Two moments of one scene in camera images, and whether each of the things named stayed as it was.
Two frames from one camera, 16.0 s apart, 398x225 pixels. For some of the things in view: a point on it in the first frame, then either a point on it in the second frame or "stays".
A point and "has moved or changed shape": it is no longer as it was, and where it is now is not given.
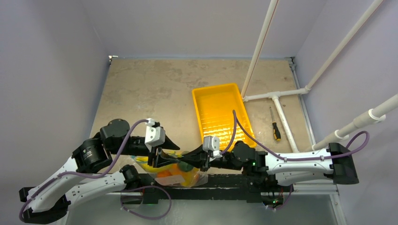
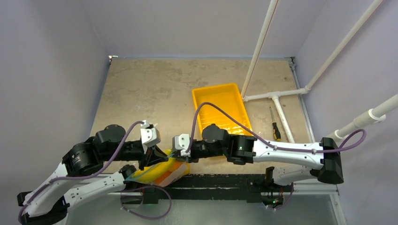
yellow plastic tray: [214, 105] stays
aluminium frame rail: [320, 189] stays
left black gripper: [160, 159] -> [153, 154]
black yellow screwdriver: [275, 129] stays
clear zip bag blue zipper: [181, 174] has moved or changed shape
